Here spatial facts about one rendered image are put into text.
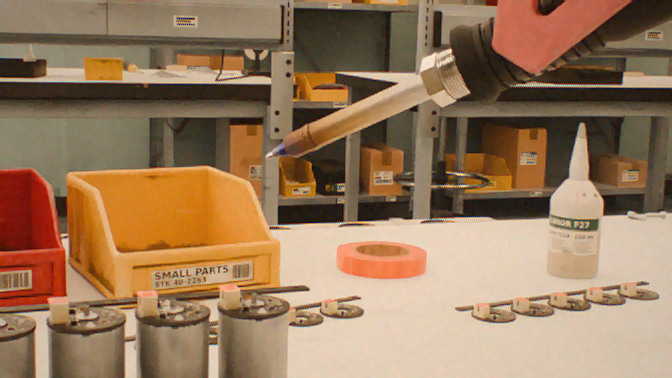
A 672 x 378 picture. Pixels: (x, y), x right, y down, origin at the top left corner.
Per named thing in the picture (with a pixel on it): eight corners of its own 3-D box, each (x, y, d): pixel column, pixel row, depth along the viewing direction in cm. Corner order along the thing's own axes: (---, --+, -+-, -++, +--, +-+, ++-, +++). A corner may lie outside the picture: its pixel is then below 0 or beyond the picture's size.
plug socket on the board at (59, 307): (77, 322, 31) (77, 302, 31) (49, 325, 31) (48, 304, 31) (74, 315, 32) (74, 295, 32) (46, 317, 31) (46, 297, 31)
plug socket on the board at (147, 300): (165, 315, 32) (165, 295, 32) (139, 317, 32) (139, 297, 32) (160, 308, 33) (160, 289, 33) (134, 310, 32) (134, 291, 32)
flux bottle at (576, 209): (535, 270, 65) (544, 121, 64) (568, 264, 67) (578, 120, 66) (575, 281, 63) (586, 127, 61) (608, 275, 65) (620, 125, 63)
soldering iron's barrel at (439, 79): (287, 172, 31) (469, 93, 28) (269, 127, 31) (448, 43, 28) (307, 167, 32) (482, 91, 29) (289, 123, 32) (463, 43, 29)
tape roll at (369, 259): (426, 259, 68) (427, 242, 67) (426, 281, 62) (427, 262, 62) (340, 255, 68) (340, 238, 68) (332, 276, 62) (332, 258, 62)
